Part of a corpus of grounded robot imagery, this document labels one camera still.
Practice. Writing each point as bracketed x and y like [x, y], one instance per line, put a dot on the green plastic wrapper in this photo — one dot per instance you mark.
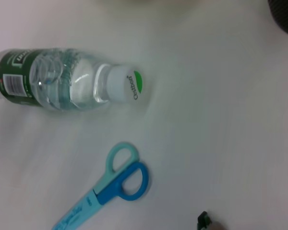
[204, 220]

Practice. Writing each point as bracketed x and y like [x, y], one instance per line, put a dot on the clear water bottle green label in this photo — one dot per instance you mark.
[50, 79]

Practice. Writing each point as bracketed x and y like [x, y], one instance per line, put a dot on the blue capped scissors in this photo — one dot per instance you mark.
[74, 213]

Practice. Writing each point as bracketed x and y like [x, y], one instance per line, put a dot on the black mesh pen cup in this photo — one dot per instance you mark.
[285, 16]

